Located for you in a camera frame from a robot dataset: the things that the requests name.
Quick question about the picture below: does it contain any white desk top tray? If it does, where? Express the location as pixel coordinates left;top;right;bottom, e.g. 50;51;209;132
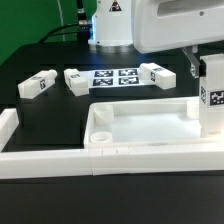
84;97;224;149

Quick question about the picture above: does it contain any black cable bundle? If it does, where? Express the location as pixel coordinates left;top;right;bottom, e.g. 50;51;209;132
38;19;93;44

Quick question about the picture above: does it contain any white cable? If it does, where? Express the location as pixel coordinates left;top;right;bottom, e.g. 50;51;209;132
57;0;66;42

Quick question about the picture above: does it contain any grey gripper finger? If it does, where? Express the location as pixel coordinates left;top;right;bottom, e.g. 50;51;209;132
182;45;200;78

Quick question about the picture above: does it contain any white obstacle fence frame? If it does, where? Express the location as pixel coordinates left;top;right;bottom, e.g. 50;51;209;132
0;109;224;179

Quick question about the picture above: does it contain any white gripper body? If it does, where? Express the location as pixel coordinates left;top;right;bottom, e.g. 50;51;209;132
132;0;224;53

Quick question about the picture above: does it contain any fiducial marker sheet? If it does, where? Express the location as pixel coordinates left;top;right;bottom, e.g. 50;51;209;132
81;68;142;88

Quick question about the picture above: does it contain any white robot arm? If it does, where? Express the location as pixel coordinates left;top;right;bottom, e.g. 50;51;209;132
89;0;224;77

